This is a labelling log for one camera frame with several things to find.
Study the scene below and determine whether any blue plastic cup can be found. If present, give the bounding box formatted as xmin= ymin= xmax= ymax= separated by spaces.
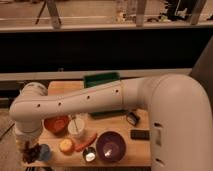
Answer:
xmin=38 ymin=144 xmax=51 ymax=161

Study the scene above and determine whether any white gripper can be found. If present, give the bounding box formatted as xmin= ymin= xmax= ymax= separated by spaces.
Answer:
xmin=14 ymin=126 xmax=42 ymax=151

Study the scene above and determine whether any small black box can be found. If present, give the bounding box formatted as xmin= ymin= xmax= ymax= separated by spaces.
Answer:
xmin=126 ymin=112 xmax=140 ymax=126

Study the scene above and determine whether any white mug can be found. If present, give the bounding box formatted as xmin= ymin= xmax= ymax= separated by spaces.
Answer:
xmin=68 ymin=118 xmax=85 ymax=138

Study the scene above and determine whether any purple bowl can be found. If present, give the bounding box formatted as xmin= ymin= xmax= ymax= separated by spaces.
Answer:
xmin=96 ymin=131 xmax=126 ymax=163

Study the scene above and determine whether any black rectangular remote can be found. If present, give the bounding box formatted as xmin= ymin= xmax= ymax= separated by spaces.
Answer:
xmin=130 ymin=130 xmax=150 ymax=140

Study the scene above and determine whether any small metal cup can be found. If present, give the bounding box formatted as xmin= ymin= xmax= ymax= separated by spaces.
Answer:
xmin=82 ymin=147 xmax=96 ymax=162

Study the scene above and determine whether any orange carrot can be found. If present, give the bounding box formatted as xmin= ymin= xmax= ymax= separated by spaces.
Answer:
xmin=75 ymin=133 xmax=98 ymax=152

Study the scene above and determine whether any yellow round fruit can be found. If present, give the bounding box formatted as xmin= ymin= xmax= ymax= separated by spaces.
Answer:
xmin=59 ymin=139 xmax=74 ymax=154

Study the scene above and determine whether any wooden table board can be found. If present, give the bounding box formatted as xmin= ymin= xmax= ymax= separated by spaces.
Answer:
xmin=21 ymin=80 xmax=153 ymax=168

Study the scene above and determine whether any dark grape bunch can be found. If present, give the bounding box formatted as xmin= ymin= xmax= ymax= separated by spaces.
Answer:
xmin=22 ymin=141 xmax=41 ymax=164

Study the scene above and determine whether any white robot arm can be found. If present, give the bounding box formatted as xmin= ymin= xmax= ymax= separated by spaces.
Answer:
xmin=9 ymin=74 xmax=213 ymax=171

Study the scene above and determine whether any red bowl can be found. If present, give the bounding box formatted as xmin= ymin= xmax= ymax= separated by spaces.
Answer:
xmin=44 ymin=116 xmax=69 ymax=134

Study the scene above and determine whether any green plastic tray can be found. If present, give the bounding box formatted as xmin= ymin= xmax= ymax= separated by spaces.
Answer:
xmin=83 ymin=72 xmax=120 ymax=117

